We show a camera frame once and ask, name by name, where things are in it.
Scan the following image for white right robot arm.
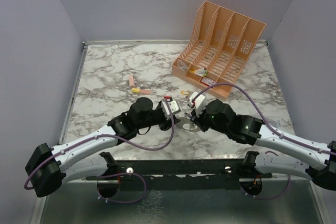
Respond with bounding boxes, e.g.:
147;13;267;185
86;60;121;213
188;98;335;191

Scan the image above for clear plastic bag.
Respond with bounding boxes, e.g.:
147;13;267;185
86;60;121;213
176;59;188;71

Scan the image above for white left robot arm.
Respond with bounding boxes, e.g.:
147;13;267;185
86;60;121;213
24;97;181;197

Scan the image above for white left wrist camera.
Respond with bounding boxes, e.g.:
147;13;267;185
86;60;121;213
161;96;181;120

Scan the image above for white paper label card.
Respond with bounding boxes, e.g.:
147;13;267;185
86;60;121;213
265;118;283;129

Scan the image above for yellow capped pink tube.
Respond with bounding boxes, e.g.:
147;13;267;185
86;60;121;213
131;88;152;95

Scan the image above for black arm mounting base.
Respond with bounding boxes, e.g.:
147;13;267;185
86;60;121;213
87;152;271;190

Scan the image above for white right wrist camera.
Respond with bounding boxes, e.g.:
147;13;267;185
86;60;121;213
188;91;207;116

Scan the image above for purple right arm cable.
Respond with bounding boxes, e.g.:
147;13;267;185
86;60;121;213
190;83;336;200

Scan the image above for pink eraser stick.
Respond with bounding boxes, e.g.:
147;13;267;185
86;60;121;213
129;75;135;88

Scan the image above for red white small box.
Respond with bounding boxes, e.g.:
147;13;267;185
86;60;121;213
200;77;216;87

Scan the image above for peach plastic file organizer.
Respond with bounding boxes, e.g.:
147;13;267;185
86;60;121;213
172;1;266;100

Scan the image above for yellow key tag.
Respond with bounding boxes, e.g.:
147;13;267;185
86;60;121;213
180;90;190;95

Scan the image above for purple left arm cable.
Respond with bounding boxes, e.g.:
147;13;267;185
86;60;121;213
24;100;179;204

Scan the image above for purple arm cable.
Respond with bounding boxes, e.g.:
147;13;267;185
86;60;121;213
24;100;179;204
190;83;336;200

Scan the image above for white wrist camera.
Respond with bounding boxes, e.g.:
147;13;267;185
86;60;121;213
188;91;207;116
161;96;181;120

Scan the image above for coloured markers in organizer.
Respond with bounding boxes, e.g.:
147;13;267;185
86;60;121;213
190;68;207;77

